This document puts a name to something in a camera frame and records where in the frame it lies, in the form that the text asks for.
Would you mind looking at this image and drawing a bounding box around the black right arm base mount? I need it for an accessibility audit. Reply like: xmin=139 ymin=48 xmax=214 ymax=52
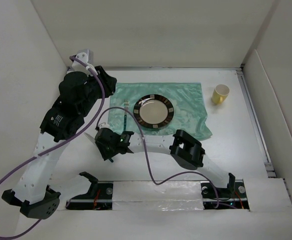
xmin=201 ymin=174 xmax=250 ymax=210

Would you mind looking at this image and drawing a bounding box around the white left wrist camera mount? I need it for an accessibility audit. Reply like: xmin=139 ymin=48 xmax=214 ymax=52
xmin=69 ymin=48 xmax=94 ymax=73

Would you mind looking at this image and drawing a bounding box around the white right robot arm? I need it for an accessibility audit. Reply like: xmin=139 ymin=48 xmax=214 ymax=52
xmin=94 ymin=127 xmax=235 ymax=197

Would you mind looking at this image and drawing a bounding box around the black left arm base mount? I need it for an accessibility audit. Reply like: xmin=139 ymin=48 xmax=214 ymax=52
xmin=65 ymin=171 xmax=113 ymax=211

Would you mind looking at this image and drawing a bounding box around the knife with green handle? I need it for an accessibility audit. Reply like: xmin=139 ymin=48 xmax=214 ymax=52
xmin=84 ymin=132 xmax=114 ymax=163

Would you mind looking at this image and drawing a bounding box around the yellow mug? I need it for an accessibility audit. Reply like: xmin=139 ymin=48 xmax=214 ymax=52
xmin=212 ymin=84 xmax=230 ymax=105

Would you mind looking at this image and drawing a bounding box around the fork with green handle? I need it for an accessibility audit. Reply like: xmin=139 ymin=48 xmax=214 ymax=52
xmin=123 ymin=99 xmax=129 ymax=131

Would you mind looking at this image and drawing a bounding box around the dark rimmed dinner plate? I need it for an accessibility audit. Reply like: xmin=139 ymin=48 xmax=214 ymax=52
xmin=133 ymin=94 xmax=175 ymax=129

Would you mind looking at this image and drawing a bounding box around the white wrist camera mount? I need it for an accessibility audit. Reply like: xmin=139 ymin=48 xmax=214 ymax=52
xmin=95 ymin=122 xmax=110 ymax=131
xmin=69 ymin=48 xmax=94 ymax=73

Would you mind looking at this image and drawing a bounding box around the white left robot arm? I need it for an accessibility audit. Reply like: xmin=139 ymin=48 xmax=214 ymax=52
xmin=1 ymin=65 xmax=117 ymax=220

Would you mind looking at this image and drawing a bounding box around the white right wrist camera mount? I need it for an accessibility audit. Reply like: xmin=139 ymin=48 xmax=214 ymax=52
xmin=95 ymin=122 xmax=110 ymax=131

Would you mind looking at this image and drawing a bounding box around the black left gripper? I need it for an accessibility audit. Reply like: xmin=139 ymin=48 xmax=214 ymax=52
xmin=78 ymin=65 xmax=116 ymax=118

